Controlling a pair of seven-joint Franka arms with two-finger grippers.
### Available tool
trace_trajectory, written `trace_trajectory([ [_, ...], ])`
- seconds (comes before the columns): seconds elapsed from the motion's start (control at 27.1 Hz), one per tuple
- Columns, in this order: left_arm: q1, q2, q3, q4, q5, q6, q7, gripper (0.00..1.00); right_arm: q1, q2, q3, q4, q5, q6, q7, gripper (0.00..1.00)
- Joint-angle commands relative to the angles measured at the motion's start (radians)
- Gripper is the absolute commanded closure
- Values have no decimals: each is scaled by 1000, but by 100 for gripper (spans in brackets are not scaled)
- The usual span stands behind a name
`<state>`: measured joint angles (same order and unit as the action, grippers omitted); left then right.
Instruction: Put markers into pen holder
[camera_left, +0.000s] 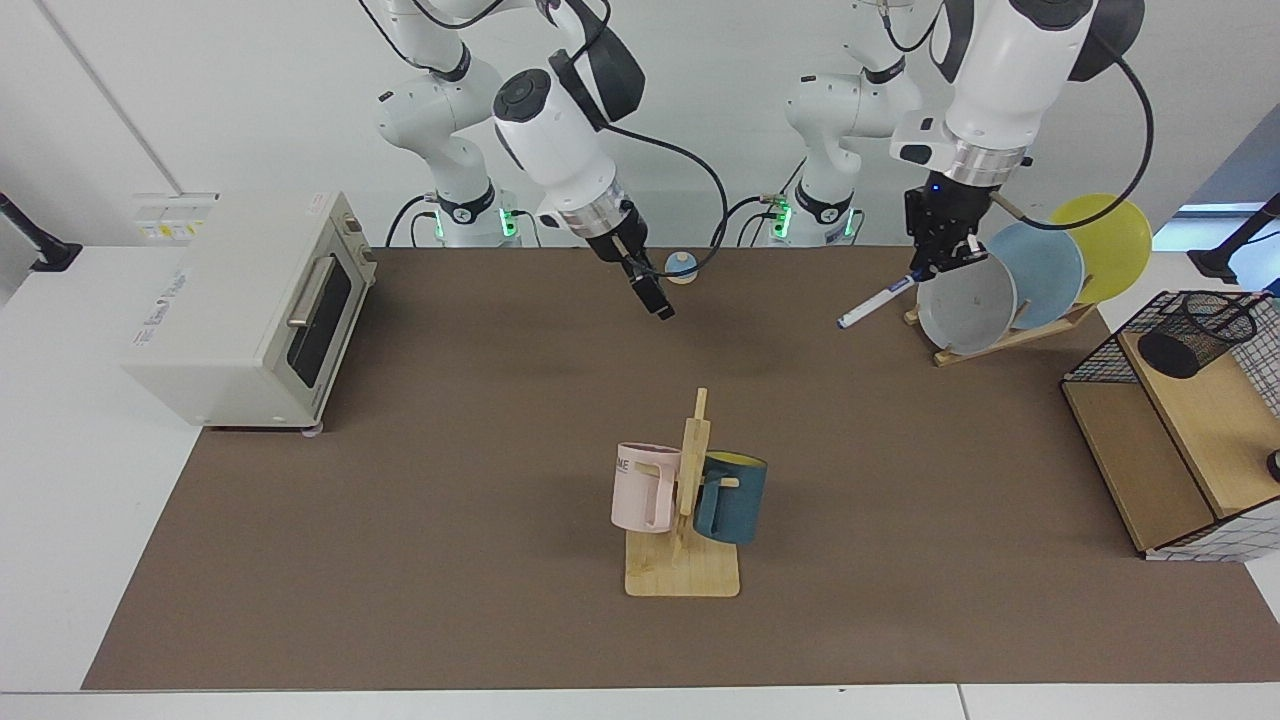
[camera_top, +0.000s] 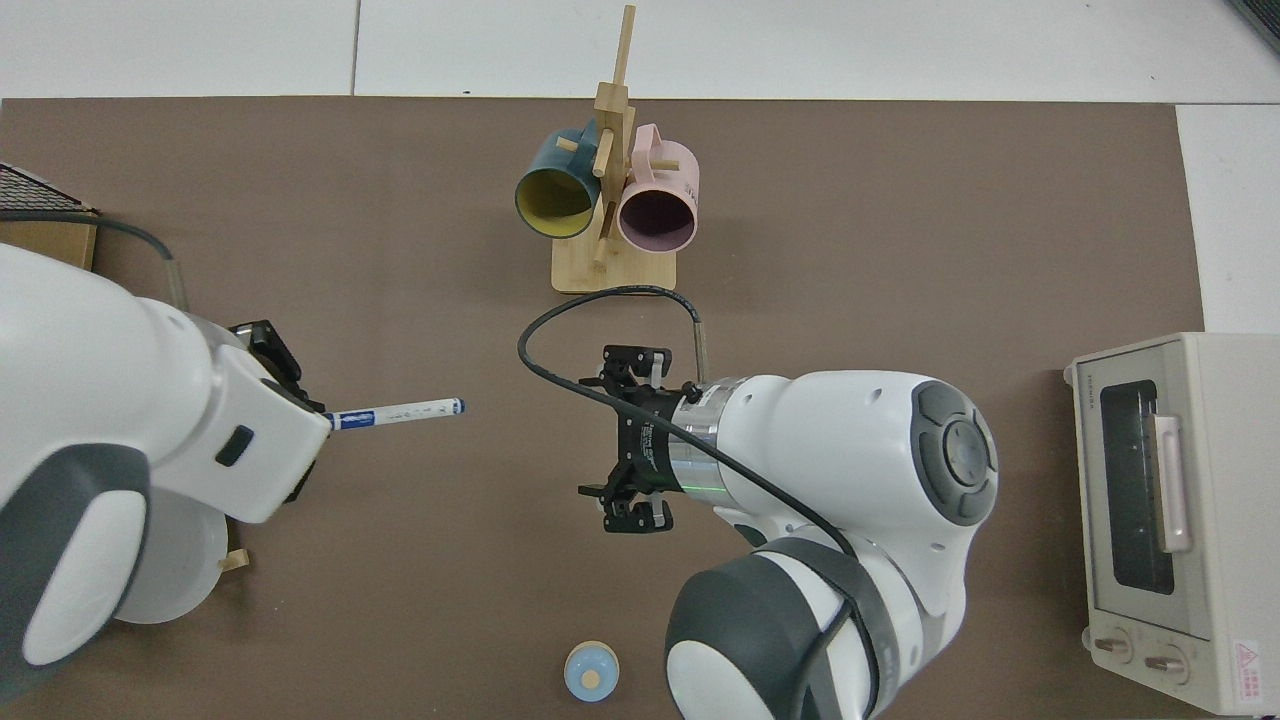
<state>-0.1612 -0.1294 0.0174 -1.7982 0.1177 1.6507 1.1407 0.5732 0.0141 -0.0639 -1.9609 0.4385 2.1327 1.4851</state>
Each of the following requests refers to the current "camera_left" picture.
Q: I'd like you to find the white marker with blue cap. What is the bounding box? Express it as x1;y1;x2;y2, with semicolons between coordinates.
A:
836;268;926;331

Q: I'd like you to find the black mesh pen holder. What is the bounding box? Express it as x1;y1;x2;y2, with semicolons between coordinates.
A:
1137;292;1259;380

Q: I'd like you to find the grey plate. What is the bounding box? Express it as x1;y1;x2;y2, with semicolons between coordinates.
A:
916;252;1018;356

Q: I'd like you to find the light blue plate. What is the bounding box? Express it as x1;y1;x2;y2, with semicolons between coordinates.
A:
985;221;1086;331

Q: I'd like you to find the wooden plate rack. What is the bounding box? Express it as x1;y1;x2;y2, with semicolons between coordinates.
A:
903;300;1099;368

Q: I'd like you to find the yellow plate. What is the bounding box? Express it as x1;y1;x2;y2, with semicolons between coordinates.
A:
1048;193;1153;306

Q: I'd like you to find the pink mug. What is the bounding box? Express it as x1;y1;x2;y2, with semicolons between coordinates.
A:
611;442;683;534

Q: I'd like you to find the dark teal mug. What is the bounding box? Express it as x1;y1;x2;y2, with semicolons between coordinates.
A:
692;452;769;546

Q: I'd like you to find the brown table cloth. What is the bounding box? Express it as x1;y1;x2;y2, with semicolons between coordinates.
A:
82;247;1280;691

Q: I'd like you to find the black stand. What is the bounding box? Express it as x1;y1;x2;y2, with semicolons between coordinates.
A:
1188;193;1280;284
0;193;83;273

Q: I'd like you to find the wooden cup stand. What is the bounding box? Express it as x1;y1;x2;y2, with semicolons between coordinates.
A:
625;388;742;599

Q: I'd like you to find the pale toaster oven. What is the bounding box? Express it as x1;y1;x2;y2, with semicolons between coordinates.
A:
122;192;378;437

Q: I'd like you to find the white box with yellow labels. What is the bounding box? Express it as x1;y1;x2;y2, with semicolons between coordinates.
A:
133;192;219;243

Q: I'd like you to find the black base cable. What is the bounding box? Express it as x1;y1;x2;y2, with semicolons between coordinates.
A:
385;193;441;248
710;193;796;248

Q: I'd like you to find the wire basket with wooden floor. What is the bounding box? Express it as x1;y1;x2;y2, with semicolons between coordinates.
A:
1060;290;1280;563

